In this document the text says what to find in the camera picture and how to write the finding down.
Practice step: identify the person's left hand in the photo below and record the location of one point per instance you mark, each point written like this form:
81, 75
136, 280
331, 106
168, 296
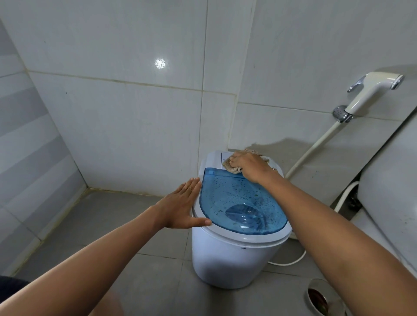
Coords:
177, 210

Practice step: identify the person's right hand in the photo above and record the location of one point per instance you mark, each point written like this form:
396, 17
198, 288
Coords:
254, 167

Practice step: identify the person's right fingers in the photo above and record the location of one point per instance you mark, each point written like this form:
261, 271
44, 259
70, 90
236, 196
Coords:
235, 161

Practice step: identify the person's left thumb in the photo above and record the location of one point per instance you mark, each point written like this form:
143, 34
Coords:
201, 223

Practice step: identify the beige cleaning cloth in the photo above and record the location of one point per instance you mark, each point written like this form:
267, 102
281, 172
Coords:
235, 170

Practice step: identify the white mini washing machine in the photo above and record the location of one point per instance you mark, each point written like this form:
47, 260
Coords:
224, 260

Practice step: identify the person's right forearm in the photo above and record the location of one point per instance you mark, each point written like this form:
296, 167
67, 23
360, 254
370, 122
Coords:
325, 234

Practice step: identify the person's left forearm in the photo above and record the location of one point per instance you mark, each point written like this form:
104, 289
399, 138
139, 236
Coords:
84, 270

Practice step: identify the blue transparent machine lid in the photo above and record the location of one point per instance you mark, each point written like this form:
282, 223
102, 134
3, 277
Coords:
234, 198

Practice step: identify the round metal floor drain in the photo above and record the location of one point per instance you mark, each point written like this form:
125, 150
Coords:
319, 298

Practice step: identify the white bidet sprayer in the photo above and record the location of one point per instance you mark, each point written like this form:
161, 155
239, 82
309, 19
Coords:
369, 91

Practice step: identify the white toilet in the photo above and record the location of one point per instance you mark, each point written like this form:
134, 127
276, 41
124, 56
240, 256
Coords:
387, 195

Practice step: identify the dark shorts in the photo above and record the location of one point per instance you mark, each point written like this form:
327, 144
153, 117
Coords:
11, 284

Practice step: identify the chrome sprayer wall holder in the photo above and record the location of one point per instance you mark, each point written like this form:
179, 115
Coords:
340, 114

